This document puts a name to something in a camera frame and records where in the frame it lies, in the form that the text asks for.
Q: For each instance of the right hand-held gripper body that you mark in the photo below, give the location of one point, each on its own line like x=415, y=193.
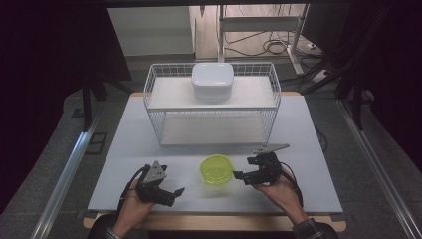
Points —
x=269, y=167

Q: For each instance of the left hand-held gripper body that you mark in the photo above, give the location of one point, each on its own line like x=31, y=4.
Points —
x=151, y=186

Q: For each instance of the green lidded plastic container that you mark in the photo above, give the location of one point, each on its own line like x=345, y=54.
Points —
x=216, y=170

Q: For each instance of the white lidded box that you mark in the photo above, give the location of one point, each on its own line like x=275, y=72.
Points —
x=212, y=79

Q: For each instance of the person's left hand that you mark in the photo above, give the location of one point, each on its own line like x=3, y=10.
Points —
x=132, y=212

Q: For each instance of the person's right hand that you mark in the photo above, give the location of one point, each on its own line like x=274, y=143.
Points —
x=285, y=195

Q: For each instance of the dark metal stand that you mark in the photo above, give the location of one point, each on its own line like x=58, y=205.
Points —
x=88, y=103

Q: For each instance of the white power strip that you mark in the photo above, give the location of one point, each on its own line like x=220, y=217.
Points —
x=321, y=75

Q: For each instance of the white panel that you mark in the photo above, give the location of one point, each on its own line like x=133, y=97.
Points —
x=149, y=30

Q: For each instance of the silver metal rail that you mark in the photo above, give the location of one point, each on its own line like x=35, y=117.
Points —
x=63, y=186
x=381, y=172

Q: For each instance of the white metal desk frame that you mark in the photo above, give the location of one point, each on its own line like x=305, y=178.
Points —
x=258, y=24

